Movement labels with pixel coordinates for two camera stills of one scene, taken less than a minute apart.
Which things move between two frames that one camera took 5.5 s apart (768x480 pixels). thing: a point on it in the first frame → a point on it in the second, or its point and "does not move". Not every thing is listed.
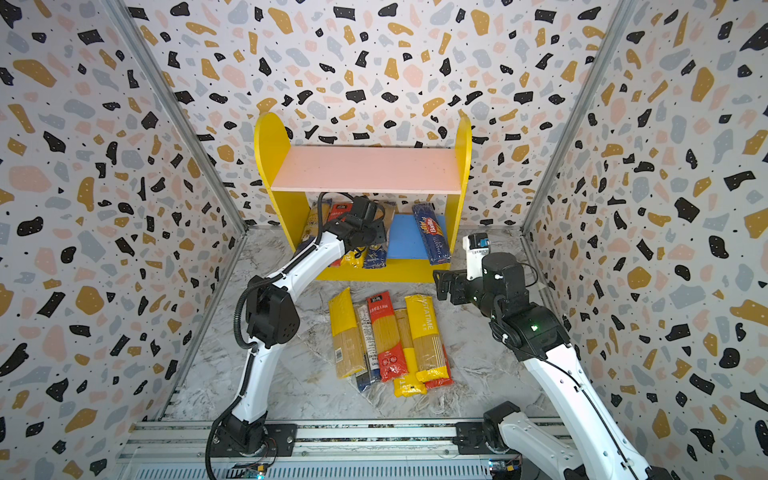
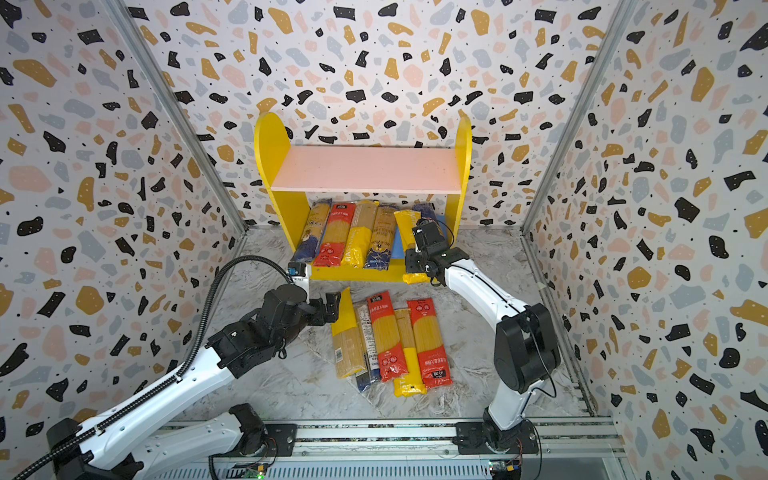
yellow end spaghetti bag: x=409 y=384 does not move
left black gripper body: x=373 y=235 → x=313 y=313
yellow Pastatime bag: x=430 y=363 → x=407 y=220
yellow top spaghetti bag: x=349 y=357 does not move
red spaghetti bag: x=389 y=348 does not move
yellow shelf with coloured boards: x=294 y=171 does not move
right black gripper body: x=453 y=287 → x=424 y=244
